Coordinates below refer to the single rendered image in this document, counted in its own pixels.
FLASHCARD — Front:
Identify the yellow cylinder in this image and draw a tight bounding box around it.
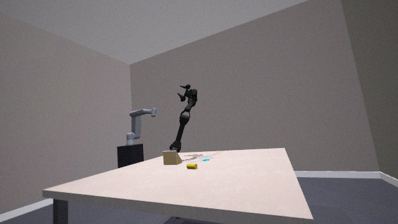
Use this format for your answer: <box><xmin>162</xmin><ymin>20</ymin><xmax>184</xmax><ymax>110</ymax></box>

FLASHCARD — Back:
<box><xmin>187</xmin><ymin>164</ymin><xmax>198</xmax><ymax>169</ymax></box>

